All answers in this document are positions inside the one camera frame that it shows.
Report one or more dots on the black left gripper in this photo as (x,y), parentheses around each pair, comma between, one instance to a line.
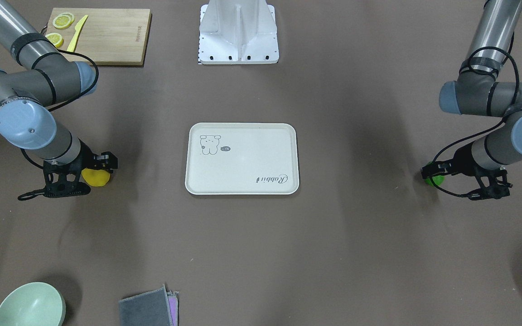
(461,164)

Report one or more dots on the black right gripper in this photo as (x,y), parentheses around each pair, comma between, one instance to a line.
(87,159)

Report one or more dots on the yellow lemon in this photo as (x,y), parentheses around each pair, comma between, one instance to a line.
(96,178)

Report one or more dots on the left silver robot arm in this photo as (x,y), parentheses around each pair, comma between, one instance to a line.
(477,91)

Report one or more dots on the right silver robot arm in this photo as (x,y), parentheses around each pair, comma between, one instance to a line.
(48,81)

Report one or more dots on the cream rabbit tray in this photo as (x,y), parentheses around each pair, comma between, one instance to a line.
(242,159)

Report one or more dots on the green lime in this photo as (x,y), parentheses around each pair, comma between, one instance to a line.
(435,179)

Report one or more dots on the wooden cutting board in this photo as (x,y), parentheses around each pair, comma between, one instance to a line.
(110,37)

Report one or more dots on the half lemon piece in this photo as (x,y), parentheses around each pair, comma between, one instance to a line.
(56,39)

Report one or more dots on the yellow plastic knife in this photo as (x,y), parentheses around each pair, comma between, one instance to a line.
(77,32)

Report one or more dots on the lemon slice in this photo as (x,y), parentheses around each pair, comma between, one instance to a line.
(63,20)

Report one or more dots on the pink cloth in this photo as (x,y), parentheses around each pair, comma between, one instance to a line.
(173,307)

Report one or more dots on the grey cloth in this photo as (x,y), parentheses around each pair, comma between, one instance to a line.
(145,309)

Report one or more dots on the mint green bowl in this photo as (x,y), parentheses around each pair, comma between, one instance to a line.
(33,304)

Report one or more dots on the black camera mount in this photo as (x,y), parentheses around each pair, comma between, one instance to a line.
(493,184)
(60,181)

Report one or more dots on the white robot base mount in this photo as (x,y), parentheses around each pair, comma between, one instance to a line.
(240,32)

